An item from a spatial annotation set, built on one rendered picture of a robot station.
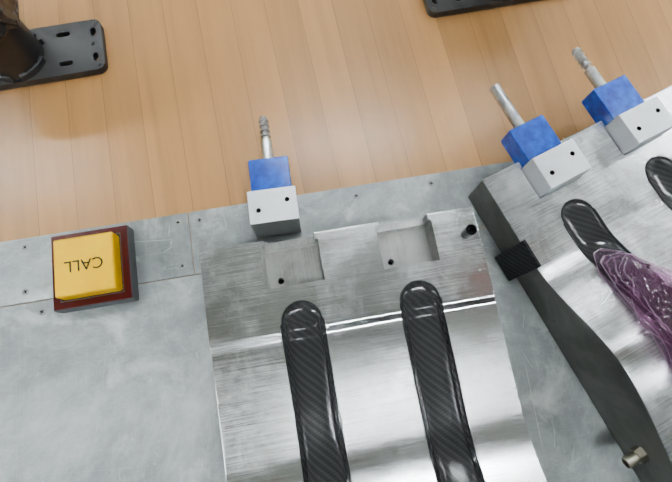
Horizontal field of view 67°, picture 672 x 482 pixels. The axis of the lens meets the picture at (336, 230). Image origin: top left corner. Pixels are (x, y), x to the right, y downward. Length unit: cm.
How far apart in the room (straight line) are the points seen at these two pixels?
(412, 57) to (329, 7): 12
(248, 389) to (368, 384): 10
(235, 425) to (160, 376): 13
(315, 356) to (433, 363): 11
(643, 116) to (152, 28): 57
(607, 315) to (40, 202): 60
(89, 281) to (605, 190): 54
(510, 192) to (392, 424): 26
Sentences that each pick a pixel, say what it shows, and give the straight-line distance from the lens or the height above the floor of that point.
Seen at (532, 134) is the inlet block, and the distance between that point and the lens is 57.
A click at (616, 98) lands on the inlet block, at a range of 63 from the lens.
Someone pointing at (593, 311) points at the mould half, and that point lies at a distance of 53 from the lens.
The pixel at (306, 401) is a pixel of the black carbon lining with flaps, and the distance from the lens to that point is 47.
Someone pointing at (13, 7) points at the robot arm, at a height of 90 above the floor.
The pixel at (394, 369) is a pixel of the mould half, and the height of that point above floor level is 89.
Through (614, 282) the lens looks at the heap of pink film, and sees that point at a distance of 55.
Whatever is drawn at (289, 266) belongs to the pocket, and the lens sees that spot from 49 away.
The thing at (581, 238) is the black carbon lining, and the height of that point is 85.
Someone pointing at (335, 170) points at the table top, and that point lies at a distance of 59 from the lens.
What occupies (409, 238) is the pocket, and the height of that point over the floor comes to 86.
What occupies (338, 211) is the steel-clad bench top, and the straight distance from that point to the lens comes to 57.
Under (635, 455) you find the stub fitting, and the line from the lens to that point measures 59.
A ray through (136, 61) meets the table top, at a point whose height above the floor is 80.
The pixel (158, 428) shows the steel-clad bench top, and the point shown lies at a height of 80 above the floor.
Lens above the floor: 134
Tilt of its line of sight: 75 degrees down
